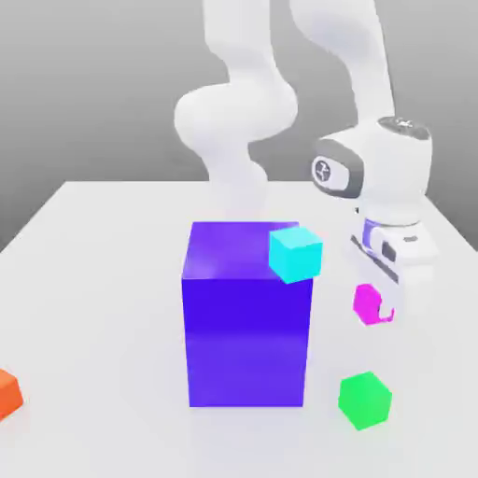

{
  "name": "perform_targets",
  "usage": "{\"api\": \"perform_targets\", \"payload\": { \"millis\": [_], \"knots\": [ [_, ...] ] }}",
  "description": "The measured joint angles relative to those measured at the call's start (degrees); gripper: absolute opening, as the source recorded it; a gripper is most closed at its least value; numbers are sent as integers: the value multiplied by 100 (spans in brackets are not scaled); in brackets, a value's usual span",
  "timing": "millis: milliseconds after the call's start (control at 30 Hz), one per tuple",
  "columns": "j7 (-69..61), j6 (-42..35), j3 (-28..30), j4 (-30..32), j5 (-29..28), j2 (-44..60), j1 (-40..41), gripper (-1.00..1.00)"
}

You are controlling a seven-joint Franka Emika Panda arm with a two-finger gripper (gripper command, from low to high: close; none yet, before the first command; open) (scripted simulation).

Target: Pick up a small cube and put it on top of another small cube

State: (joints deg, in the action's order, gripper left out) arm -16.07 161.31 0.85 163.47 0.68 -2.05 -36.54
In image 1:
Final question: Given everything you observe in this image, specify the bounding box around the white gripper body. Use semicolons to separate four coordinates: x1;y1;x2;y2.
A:
349;234;401;312

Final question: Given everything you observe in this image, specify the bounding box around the small magenta cube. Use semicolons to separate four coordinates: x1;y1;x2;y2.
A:
352;283;396;327

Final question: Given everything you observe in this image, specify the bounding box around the small cyan cube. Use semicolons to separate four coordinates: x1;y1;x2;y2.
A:
268;225;324;286

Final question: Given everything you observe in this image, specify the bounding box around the small green cube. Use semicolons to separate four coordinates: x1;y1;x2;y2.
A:
337;371;393;432

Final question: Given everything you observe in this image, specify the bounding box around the small orange cube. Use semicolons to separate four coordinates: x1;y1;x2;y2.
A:
0;368;24;422

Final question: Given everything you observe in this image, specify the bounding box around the large blue box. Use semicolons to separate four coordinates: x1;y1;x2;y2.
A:
181;220;314;409

